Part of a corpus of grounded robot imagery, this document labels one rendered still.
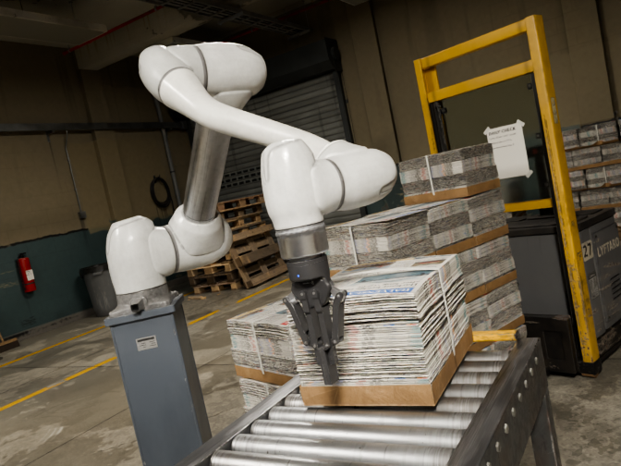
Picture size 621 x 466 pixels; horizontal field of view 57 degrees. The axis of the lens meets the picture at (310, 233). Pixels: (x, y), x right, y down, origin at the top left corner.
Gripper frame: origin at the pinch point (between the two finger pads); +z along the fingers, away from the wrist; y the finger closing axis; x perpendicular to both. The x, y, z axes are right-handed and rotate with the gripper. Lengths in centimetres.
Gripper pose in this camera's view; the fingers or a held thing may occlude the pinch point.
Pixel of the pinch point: (328, 363)
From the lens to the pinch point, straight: 107.6
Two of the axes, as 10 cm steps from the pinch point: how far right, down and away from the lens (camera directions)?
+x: -5.0, 1.7, -8.5
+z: 2.0, 9.8, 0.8
